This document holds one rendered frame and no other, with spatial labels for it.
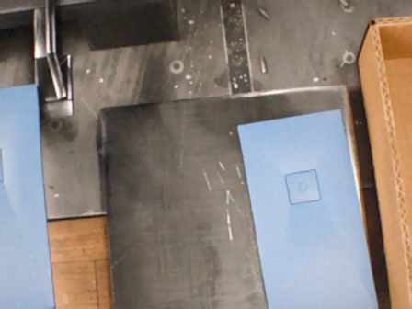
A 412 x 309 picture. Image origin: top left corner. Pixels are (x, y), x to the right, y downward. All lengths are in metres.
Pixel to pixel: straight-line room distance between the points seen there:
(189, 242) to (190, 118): 0.08
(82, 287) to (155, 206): 0.08
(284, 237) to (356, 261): 0.05
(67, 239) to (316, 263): 0.17
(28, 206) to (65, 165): 0.10
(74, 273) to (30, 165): 0.11
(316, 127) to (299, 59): 0.06
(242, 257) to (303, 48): 0.16
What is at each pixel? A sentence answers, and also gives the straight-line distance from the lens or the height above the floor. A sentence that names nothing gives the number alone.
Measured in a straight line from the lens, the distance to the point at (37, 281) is 0.49.
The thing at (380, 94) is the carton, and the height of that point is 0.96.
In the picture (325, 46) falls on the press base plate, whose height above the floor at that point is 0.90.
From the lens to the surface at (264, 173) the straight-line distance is 0.55.
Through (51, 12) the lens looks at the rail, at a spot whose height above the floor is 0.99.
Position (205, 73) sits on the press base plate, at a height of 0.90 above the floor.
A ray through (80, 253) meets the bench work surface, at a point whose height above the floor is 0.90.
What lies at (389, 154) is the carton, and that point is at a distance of 0.52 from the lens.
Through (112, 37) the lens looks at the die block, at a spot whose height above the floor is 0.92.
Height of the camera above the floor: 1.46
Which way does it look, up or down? 75 degrees down
